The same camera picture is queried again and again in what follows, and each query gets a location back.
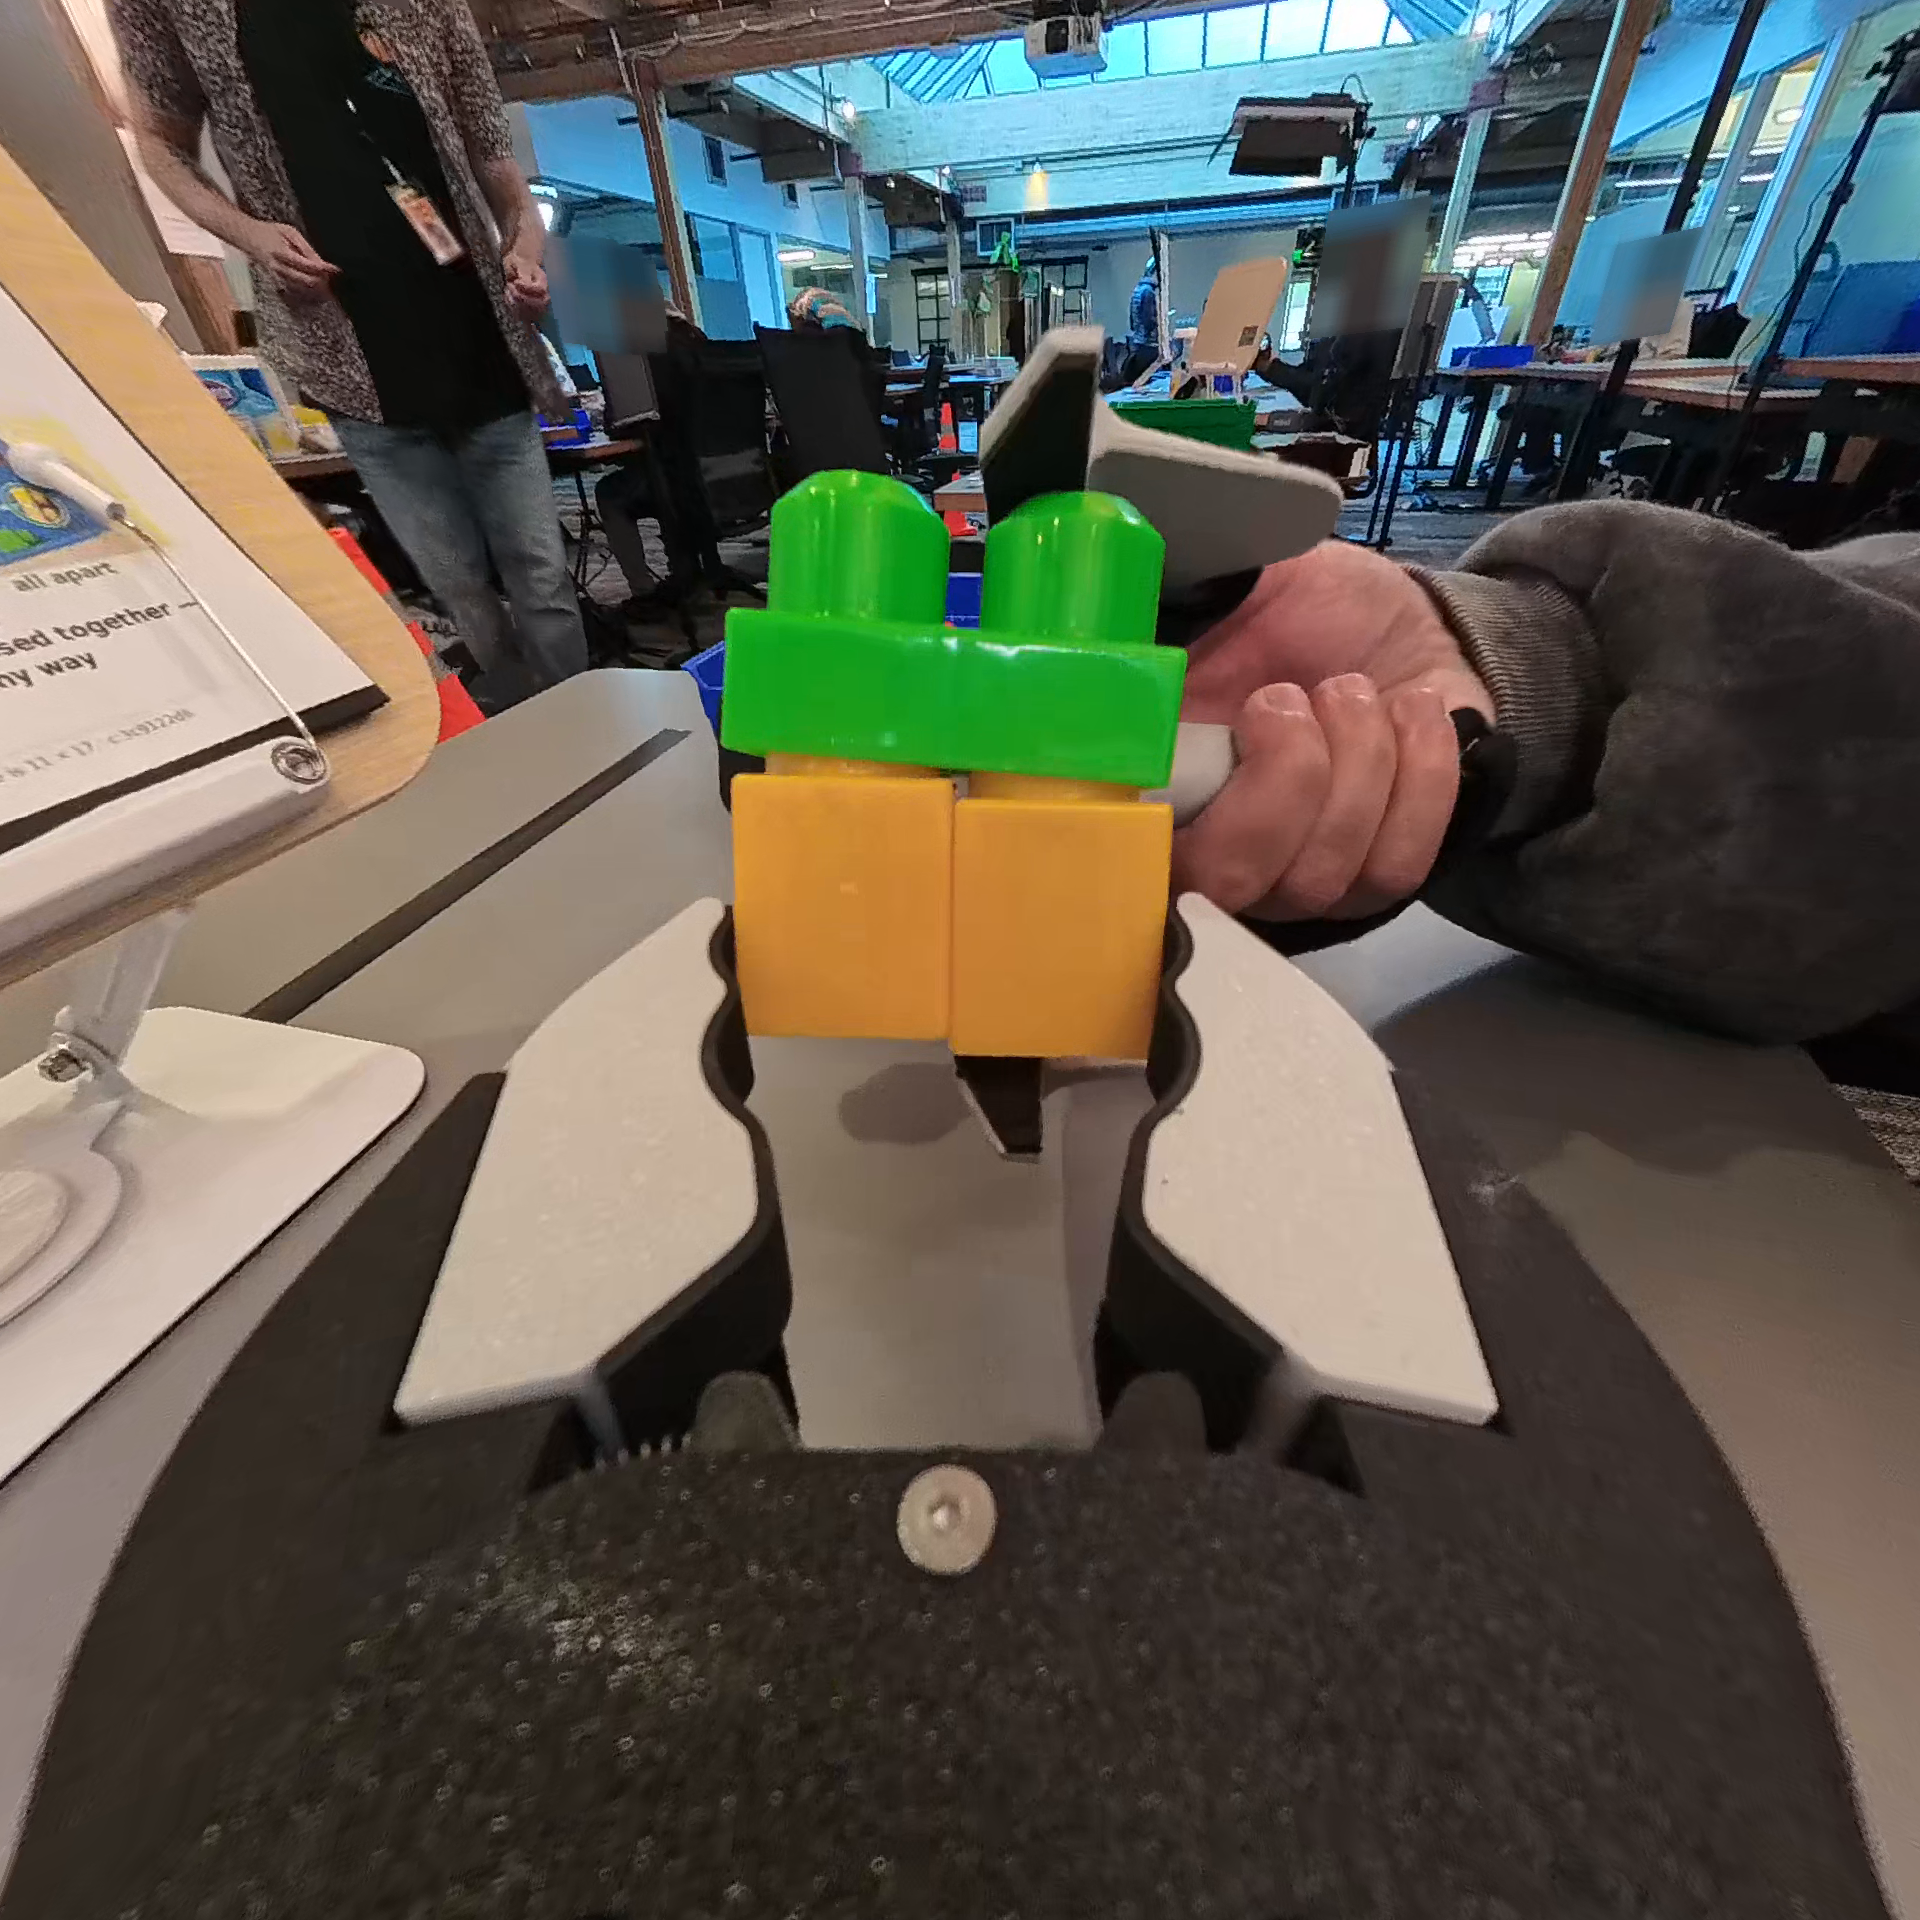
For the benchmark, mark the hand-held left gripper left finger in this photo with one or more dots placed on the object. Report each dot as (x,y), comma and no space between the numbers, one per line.
(600,1201)

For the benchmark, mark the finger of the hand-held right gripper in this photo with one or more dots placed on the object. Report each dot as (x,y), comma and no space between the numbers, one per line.
(1008,1103)
(1231,503)

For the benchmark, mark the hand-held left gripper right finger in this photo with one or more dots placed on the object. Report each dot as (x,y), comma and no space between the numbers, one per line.
(1306,1201)

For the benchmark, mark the orange one-stud block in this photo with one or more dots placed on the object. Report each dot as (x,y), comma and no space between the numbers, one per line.
(840,902)

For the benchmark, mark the green two-stud block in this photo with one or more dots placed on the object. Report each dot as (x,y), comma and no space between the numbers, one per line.
(931,705)

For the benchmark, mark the blue plastic bin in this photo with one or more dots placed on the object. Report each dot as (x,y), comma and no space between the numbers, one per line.
(706,692)

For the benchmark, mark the person's right forearm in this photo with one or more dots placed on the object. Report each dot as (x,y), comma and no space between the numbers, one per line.
(1725,750)

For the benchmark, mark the grey desk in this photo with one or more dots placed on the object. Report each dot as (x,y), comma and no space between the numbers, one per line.
(525,839)

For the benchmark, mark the person's right hand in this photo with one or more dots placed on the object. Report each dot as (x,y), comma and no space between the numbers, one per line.
(1336,676)

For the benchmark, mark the green plastic bin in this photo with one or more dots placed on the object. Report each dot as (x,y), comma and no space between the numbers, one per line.
(1186,426)

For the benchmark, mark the black office chair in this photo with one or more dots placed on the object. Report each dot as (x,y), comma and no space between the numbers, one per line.
(826,406)
(715,435)

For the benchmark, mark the white ceiling projector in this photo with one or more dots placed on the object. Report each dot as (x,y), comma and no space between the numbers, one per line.
(1069,45)

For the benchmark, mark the orange traffic cone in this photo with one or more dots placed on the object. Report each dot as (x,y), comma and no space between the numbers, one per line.
(452,698)

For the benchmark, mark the white instruction stand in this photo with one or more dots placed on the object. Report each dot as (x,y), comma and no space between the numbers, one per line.
(301,571)

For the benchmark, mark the printed instruction sheet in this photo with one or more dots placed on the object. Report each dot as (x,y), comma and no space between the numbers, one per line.
(91,662)

